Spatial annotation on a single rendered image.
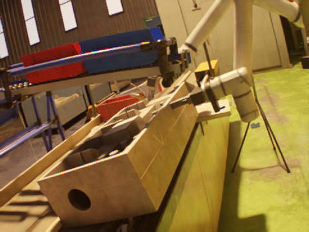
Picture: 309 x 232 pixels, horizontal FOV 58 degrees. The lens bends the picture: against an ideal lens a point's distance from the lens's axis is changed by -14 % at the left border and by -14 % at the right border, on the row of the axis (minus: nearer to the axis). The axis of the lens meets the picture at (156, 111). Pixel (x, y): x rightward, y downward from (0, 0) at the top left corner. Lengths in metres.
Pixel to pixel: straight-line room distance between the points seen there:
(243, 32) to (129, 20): 10.09
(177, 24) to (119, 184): 6.54
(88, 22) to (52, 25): 1.67
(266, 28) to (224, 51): 1.18
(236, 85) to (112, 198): 0.65
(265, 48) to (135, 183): 6.57
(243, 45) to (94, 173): 0.84
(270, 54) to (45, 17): 9.03
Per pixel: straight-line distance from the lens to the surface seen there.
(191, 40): 1.71
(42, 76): 1.33
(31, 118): 6.76
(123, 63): 1.17
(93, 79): 1.22
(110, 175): 0.89
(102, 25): 11.75
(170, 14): 7.32
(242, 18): 1.39
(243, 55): 1.39
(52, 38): 12.87
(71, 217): 1.05
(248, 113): 1.29
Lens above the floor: 1.27
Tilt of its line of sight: 12 degrees down
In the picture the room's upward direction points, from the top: 15 degrees counter-clockwise
